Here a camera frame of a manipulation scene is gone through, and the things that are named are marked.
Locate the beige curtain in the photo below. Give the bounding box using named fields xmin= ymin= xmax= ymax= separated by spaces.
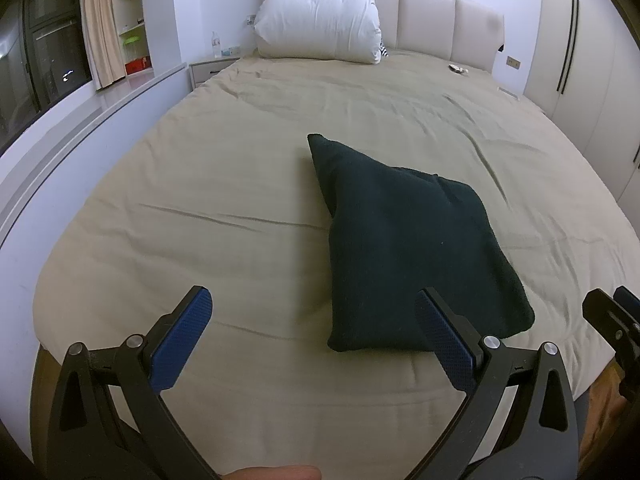
xmin=80 ymin=0 xmax=127 ymax=90

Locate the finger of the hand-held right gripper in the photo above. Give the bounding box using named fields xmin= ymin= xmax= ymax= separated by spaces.
xmin=582 ymin=287 xmax=640 ymax=361
xmin=614 ymin=285 xmax=640 ymax=313

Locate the grey nightstand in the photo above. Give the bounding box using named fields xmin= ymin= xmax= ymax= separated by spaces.
xmin=188 ymin=56 xmax=241 ymax=92

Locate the white shelf unit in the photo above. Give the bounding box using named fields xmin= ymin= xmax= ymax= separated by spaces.
xmin=111 ymin=0 xmax=152 ymax=77

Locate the beige padded headboard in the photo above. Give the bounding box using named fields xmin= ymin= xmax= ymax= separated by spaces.
xmin=262 ymin=0 xmax=505 ymax=71

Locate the white wardrobe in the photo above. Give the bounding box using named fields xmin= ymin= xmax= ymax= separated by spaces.
xmin=522 ymin=0 xmax=640 ymax=203

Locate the white window ledge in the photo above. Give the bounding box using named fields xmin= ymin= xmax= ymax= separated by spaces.
xmin=0 ymin=62 xmax=193 ymax=243

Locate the white pillow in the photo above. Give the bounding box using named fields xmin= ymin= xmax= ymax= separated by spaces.
xmin=253 ymin=0 xmax=382 ymax=65

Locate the beige bed with headboard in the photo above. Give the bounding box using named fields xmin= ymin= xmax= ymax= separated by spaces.
xmin=32 ymin=52 xmax=640 ymax=480

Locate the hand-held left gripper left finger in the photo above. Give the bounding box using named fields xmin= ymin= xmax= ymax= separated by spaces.
xmin=45 ymin=285 xmax=222 ymax=480

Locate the person's left hand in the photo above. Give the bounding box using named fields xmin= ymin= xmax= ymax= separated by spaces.
xmin=219 ymin=464 xmax=322 ymax=480

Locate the dark window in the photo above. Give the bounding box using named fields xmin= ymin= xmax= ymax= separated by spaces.
xmin=0 ymin=0 xmax=94 ymax=147

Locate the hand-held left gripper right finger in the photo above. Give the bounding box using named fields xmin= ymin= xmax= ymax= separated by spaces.
xmin=415 ymin=287 xmax=581 ymax=480

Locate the dark green cloth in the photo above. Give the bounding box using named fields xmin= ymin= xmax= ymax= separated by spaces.
xmin=307 ymin=133 xmax=536 ymax=353

